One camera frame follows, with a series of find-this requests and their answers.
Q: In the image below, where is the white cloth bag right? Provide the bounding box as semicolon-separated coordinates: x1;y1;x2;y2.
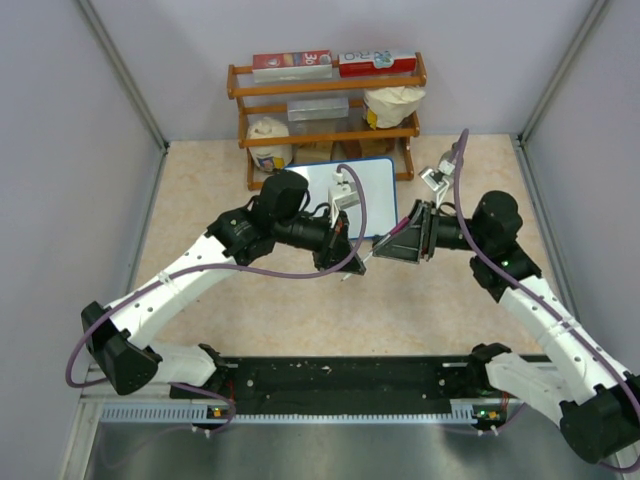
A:
363;86;425;130

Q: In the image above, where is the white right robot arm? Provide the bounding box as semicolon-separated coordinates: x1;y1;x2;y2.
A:
373;191;639;464

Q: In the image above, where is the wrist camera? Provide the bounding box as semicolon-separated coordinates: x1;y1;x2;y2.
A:
419;156;456;208
328;171;361;213

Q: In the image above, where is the red toothpaste box left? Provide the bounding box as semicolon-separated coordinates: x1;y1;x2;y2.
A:
252;50;333;83

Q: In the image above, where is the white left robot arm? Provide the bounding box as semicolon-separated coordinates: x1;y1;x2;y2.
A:
81;165;366;397

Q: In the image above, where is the red toothpaste box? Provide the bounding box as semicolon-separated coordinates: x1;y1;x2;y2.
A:
252;50;333;83
338;49;417;78

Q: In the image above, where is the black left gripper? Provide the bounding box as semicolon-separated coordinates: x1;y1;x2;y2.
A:
274;206;365;274

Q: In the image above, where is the clear plastic box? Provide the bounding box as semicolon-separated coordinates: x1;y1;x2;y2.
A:
287;97;349;122

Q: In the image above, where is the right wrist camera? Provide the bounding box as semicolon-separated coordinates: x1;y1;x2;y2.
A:
419;156;456;208

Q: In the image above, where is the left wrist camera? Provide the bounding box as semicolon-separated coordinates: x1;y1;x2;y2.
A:
328;171;361;213

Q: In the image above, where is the clear glass bottle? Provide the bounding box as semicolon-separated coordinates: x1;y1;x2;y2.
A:
448;141;466;176

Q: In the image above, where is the blue-framed whiteboard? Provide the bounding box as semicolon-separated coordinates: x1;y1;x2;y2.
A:
287;157;399;239

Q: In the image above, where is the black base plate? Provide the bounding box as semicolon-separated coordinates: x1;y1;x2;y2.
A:
202;356;503;413

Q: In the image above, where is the red toothpaste box right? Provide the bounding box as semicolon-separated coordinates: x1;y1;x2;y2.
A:
338;49;417;78

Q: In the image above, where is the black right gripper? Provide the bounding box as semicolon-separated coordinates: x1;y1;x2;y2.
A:
373;200;489;264

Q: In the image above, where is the brown block under shelf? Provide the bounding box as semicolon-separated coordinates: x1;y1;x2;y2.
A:
340;138;396;159

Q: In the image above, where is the white cloth bag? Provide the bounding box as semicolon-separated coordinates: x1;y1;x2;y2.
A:
363;86;425;130
246;117;293;173

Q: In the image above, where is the wooden shelf rack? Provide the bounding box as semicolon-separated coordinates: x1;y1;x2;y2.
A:
226;52;427;191

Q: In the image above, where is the grey cable duct rail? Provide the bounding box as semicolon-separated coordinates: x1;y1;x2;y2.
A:
99;398;507;427

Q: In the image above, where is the white cloth bag left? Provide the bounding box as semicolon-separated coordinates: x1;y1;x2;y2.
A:
246;117;293;173

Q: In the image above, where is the brown box under shelf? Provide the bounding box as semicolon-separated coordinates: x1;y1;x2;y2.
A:
294;141;333;164

